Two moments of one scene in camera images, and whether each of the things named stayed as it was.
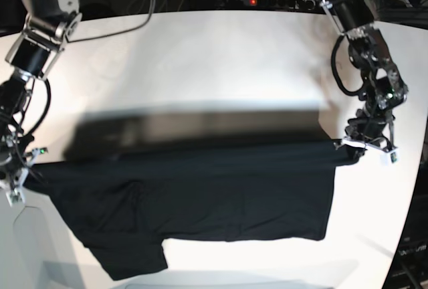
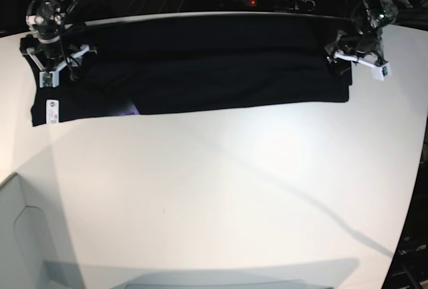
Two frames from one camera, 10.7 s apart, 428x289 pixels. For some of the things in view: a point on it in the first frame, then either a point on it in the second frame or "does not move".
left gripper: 15,161 → 51,58
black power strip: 280,3 does not move
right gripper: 373,126 → 364,47
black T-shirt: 125,207 → 151,65
